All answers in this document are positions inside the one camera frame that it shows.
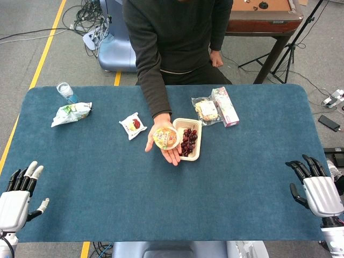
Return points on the blue table cloth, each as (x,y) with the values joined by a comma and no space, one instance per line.
(161,199)

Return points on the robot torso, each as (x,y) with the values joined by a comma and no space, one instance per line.
(188,250)

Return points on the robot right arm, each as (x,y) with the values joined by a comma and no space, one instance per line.
(334,239)

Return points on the brown wooden table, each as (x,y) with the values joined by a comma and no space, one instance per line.
(263,18)

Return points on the black smartphone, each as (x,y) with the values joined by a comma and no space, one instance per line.
(329,122)

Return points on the person's left forearm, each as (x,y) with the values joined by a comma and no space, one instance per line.
(221,27)

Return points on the person's right hand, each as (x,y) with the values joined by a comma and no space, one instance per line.
(162,121)

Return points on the white red snack packet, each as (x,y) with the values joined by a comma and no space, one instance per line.
(133,125)

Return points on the pink white carton box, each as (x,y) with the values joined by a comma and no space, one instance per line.
(225,107)

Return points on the person's right forearm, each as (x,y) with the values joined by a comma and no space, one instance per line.
(156,91)

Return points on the orange jelly cup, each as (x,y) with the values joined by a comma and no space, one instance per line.
(165,137)

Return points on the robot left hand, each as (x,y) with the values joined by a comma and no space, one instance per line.
(13,204)

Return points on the person's left hand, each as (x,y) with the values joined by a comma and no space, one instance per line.
(216,59)

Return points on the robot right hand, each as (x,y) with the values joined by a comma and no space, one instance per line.
(322,196)

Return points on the light blue robot base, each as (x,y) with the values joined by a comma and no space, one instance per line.
(115,51)

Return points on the black pedal box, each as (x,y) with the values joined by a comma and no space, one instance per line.
(334,153)

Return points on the bunch of red grapes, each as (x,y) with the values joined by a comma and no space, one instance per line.
(189,141)

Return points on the white power strip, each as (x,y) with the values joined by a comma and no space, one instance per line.
(91,39)
(334,97)

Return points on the black tripod stand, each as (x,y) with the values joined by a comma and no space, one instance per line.
(291,44)

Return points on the clear bag of pastries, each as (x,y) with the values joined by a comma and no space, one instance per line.
(205,110)

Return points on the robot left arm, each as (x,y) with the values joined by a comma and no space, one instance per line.
(6,244)

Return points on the beige food tray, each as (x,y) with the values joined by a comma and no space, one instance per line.
(188,124)

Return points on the person's dark sweater torso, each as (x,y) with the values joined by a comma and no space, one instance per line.
(177,35)

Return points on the clear plastic bottle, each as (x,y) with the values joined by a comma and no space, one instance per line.
(65,91)

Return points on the white green chip bag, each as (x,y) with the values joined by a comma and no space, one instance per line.
(71,113)

